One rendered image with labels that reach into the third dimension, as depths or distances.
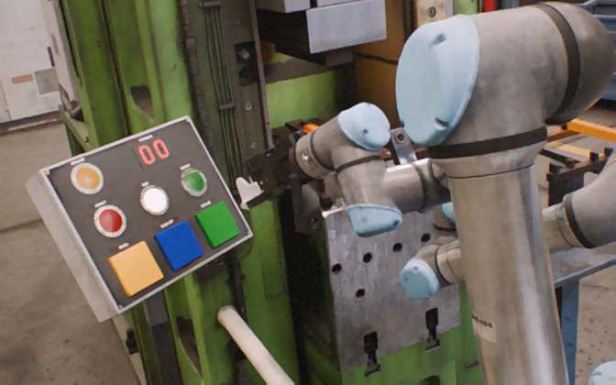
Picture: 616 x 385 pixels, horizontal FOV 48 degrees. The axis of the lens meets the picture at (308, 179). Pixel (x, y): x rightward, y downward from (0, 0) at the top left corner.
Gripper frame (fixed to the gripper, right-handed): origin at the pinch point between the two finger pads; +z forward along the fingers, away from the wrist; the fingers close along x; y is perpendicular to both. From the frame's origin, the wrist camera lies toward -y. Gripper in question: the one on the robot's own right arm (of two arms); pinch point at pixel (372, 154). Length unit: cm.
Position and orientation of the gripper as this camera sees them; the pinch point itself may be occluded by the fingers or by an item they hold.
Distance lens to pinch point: 163.9
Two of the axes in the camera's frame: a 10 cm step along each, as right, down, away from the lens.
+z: -4.5, -2.7, 8.5
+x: 8.9, -2.5, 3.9
